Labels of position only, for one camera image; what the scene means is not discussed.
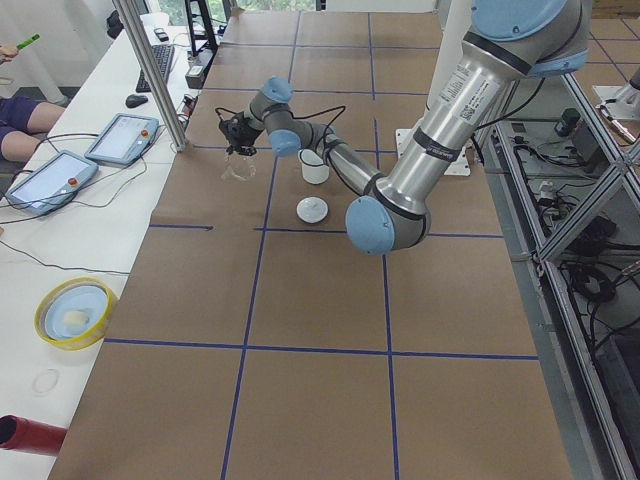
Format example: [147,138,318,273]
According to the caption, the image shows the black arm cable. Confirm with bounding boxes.
[292,103,349,151]

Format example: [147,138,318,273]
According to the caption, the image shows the far teach pendant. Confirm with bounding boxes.
[84,113,159,166]

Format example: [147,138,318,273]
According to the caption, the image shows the brown paper table cover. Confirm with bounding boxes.
[51,13,572,479]

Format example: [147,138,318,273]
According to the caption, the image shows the black computer mouse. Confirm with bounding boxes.
[125,94,149,109]

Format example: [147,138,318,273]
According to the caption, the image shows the white enamel mug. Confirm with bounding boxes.
[298,149,330,185]

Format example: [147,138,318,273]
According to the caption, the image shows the black keyboard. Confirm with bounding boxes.
[135,43,177,94]

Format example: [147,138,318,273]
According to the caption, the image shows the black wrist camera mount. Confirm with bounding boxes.
[214,107,242,145]

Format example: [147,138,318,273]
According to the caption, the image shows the teach pendant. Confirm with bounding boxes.
[84,113,159,166]
[5,150,98,215]

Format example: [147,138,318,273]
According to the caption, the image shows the red cylinder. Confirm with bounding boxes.
[1,415,67,456]

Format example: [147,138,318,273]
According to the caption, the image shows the near teach pendant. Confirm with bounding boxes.
[5,150,98,215]

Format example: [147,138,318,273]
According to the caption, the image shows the yellow rimmed bowl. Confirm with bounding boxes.
[34,277,119,351]

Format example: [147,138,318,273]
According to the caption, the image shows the white mug lid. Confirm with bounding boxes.
[296,196,329,224]

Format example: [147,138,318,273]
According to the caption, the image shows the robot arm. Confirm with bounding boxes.
[219,0,592,255]

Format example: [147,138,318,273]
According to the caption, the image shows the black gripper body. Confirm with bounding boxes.
[233,112,261,149]

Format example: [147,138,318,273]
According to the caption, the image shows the aluminium frame post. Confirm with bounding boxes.
[113,0,187,152]

